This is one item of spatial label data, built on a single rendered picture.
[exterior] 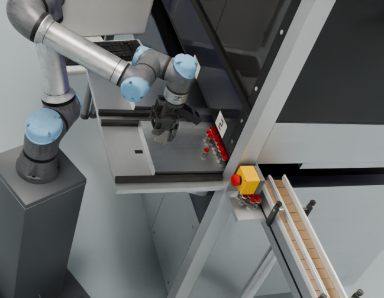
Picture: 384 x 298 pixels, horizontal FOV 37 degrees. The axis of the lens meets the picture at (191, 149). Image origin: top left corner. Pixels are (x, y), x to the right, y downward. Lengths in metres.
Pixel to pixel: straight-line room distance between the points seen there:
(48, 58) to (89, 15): 0.79
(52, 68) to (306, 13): 0.82
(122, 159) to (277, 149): 0.54
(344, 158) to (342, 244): 0.64
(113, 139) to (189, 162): 0.29
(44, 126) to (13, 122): 1.51
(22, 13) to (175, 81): 0.48
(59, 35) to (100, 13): 1.00
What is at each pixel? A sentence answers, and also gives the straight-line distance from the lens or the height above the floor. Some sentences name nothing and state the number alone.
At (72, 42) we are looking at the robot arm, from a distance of 1.71.
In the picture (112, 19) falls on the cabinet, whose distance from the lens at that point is 2.75.
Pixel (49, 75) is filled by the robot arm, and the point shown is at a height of 1.12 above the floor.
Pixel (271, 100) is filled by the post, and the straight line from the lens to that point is 1.84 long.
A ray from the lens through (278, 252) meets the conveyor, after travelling 2.02.
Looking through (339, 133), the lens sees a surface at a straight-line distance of 2.10.
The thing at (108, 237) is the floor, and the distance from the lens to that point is 2.96.
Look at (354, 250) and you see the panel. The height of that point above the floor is 0.41.
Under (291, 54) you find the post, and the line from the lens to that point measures 1.75.
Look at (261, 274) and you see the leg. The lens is 2.23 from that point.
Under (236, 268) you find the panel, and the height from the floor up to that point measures 0.35.
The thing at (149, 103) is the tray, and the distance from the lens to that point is 2.33.
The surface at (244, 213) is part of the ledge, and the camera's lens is 2.06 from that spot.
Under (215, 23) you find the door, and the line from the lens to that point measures 2.25.
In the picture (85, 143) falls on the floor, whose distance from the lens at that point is 3.38.
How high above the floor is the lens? 2.33
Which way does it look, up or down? 41 degrees down
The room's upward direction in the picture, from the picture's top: 21 degrees clockwise
